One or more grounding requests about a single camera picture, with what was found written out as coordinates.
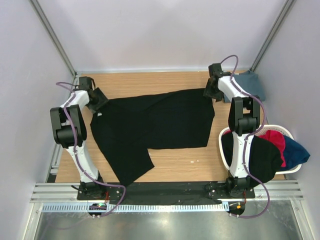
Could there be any aluminium corner post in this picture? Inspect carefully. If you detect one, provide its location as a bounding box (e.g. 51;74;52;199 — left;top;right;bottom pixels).
249;0;296;72
28;0;77;78

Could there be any right aluminium corner post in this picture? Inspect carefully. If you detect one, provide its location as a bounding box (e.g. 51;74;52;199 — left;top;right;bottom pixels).
249;0;296;72

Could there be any aluminium front rail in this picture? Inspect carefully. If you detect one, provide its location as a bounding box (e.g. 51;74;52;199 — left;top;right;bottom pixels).
31;180;304;205

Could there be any white laundry basket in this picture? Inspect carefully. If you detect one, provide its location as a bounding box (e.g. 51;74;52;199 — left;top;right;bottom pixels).
218;124;303;176

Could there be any navy garment in basket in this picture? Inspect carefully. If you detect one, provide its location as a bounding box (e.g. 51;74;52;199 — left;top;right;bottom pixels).
283;136;311;170

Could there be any red garment in basket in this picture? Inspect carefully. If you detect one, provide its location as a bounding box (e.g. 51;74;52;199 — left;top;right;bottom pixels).
258;130;286;168

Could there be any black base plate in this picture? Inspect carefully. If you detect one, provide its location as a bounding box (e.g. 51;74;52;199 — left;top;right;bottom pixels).
71;181;256;206

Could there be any folded teal t-shirt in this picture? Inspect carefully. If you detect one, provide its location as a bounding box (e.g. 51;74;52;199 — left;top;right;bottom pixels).
234;70;266;102

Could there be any left aluminium corner post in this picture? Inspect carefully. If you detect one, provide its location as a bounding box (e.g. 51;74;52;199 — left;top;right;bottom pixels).
28;0;77;78

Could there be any black t-shirt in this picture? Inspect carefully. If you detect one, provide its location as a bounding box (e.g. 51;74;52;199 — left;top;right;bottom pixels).
90;88;215;187

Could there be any black garment in basket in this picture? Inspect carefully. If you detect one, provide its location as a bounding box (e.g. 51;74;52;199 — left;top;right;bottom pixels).
221;131;283;183

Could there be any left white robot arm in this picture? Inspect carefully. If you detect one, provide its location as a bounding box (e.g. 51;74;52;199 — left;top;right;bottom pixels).
49;76;108;200

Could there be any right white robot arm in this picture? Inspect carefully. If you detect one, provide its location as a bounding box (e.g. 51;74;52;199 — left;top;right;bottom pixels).
203;63;260;198

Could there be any white slotted cable duct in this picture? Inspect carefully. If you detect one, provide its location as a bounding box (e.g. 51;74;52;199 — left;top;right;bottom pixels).
41;202;229;214

